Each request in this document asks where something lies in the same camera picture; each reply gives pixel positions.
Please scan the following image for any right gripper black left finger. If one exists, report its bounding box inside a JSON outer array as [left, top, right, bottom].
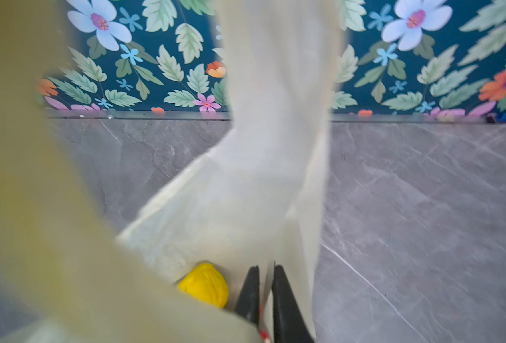
[[234, 266, 260, 326]]

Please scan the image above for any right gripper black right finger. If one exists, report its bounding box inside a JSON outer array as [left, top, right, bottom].
[[272, 265, 314, 343]]

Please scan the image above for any cream plastic bag orange print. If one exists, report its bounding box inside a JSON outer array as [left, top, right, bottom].
[[0, 1, 343, 342]]

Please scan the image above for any yellow lemon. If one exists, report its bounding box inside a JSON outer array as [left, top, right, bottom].
[[177, 262, 230, 309]]

